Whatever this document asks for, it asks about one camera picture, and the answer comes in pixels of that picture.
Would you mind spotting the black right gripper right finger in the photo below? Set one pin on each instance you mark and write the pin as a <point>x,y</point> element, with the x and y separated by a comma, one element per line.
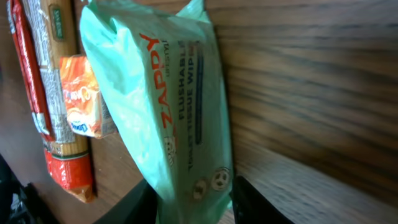
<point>251,207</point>

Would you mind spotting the small orange snack box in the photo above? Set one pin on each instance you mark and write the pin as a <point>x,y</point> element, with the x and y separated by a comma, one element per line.
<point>87,113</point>

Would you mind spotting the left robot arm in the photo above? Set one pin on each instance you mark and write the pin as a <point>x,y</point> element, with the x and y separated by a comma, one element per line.
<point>21,204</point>

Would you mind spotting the long orange noodle packet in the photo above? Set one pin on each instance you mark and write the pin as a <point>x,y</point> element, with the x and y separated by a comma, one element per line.
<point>43,32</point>

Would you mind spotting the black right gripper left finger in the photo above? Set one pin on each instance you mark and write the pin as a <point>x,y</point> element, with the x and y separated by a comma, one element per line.
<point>139,206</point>

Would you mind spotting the teal wet wipes pack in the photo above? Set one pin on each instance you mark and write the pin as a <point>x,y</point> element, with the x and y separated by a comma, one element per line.
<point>161,77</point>

